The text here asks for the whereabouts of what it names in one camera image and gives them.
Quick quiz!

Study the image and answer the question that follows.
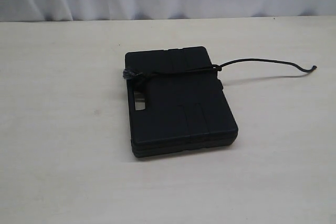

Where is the black plastic case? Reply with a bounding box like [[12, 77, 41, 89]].
[[125, 46, 238, 158]]

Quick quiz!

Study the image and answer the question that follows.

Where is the black cord with knot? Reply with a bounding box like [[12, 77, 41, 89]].
[[120, 58, 318, 88]]

